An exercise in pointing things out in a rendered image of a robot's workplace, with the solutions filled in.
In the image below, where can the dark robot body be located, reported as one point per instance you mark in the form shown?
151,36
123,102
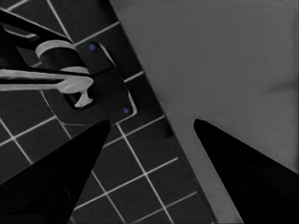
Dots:
106,81

